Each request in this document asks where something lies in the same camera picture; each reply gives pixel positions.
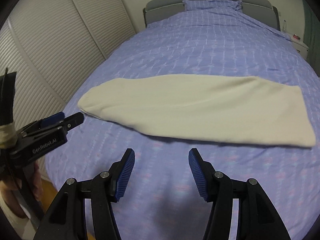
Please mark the purple floral duvet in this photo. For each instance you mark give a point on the purple floral duvet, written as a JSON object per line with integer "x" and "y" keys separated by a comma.
{"x": 161, "y": 200}

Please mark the purple floral pillow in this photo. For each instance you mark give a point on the purple floral pillow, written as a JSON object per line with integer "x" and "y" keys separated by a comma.
{"x": 212, "y": 4}

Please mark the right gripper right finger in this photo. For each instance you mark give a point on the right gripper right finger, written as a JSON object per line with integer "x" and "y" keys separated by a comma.
{"x": 257, "y": 216}

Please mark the white louvered wardrobe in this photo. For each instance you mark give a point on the white louvered wardrobe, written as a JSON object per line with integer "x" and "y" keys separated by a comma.
{"x": 54, "y": 46}

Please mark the grey padded headboard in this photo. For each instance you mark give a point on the grey padded headboard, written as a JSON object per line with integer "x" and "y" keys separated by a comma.
{"x": 260, "y": 10}

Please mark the cream white pants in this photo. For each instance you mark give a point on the cream white pants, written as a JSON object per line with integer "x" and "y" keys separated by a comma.
{"x": 236, "y": 110}

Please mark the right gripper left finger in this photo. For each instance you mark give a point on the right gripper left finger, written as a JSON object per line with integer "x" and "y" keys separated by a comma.
{"x": 66, "y": 219}

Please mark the clear plastic bottle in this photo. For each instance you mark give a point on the clear plastic bottle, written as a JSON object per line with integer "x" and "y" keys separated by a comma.
{"x": 284, "y": 27}

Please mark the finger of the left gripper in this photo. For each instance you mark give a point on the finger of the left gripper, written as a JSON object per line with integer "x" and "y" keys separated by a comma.
{"x": 43, "y": 123}
{"x": 72, "y": 121}

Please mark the white nightstand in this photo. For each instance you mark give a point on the white nightstand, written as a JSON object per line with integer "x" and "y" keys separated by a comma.
{"x": 299, "y": 45}

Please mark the green curtain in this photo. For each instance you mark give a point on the green curtain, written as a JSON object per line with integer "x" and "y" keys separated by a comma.
{"x": 311, "y": 37}

